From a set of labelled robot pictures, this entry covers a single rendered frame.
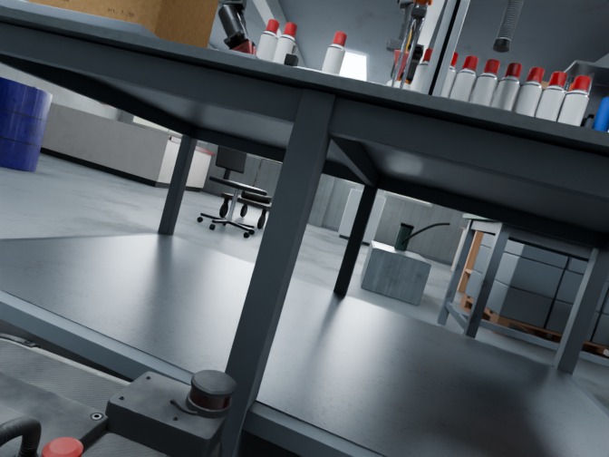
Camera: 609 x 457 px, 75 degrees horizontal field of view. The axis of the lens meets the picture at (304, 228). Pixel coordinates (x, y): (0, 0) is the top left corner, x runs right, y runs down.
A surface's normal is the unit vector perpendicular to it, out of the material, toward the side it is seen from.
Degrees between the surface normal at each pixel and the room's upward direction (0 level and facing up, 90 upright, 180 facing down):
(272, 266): 90
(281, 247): 90
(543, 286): 90
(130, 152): 90
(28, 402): 0
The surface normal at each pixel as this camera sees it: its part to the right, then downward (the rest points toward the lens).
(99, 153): -0.15, 0.04
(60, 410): 0.28, -0.96
